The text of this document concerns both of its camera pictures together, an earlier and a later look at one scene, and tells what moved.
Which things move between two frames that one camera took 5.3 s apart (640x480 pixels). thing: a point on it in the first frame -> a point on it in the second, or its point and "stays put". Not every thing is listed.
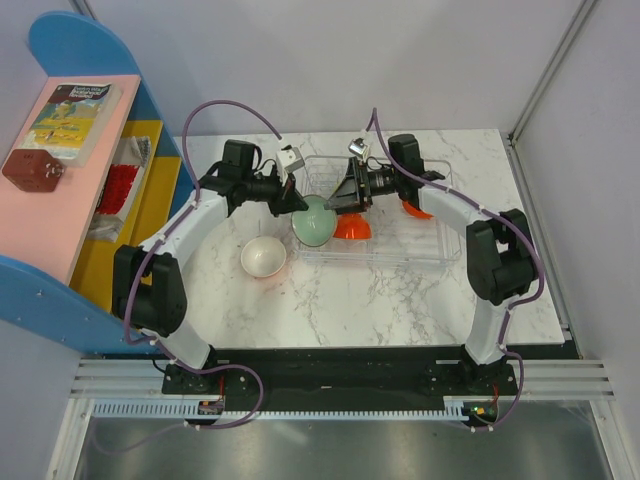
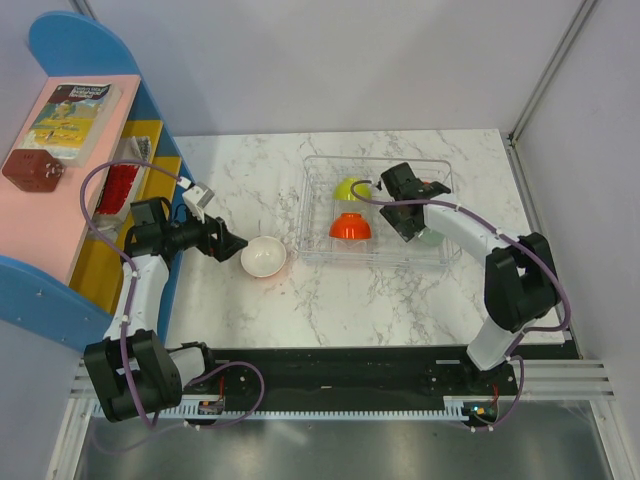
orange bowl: [352, 226] stays put
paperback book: [73, 120] stays put
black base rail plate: [309, 378] stays put
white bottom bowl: [263, 256] stays put
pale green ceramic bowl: [316, 225] -> [432, 238]
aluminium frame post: [509, 138] stays put
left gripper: [287, 198] -> [225, 243]
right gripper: [350, 193] -> [406, 230]
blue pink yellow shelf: [57, 249] stays put
